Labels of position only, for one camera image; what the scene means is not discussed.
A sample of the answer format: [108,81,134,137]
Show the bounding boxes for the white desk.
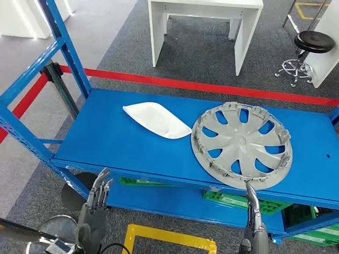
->
[147,0,263,77]

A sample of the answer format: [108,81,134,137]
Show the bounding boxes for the metal frame legs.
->
[282,0,329,34]

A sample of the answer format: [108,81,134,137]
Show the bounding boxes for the white lit display plinth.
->
[0,0,75,40]

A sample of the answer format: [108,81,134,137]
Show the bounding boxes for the white teardrop plastic part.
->
[122,102,193,140]

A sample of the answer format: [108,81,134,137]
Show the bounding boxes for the black round stool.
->
[275,30,336,88]

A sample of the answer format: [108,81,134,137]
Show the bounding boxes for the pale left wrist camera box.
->
[46,238,75,254]

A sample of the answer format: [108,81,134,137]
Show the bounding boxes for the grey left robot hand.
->
[76,167,114,254]

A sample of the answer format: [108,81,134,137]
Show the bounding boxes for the grey plastic wheel cover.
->
[190,102,293,191]

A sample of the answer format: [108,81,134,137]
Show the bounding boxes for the blue metal shelf rack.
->
[0,0,339,246]

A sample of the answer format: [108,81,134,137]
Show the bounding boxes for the yellow floor tape outline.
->
[294,2,331,21]

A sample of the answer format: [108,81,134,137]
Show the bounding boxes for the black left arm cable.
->
[100,242,131,254]

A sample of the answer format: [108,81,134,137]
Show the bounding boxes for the red barrier belt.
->
[0,72,50,144]
[59,65,339,107]

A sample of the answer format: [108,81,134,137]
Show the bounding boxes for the white cabinet panel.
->
[303,0,339,89]

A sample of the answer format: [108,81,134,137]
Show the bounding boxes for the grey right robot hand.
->
[239,180,270,254]

